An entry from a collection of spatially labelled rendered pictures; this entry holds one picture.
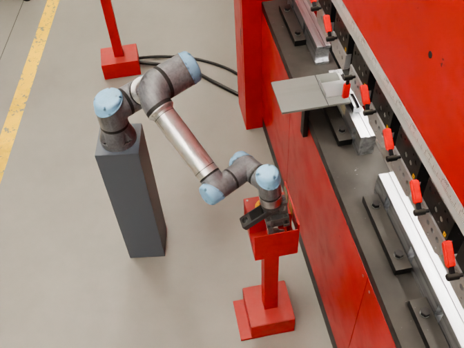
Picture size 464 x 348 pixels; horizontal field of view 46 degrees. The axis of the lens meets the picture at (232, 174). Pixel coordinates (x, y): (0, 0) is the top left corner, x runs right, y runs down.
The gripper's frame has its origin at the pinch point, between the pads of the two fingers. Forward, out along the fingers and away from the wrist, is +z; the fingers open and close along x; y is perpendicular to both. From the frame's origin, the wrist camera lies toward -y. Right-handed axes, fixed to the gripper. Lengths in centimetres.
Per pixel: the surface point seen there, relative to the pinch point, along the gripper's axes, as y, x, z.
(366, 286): 25.7, -29.5, -3.3
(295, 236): 8.4, -4.9, -3.3
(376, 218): 34.4, -12.4, -14.4
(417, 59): 43, -7, -74
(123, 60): -59, 201, 56
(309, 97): 27, 40, -25
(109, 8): -57, 205, 19
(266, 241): -2.0, -4.9, -4.4
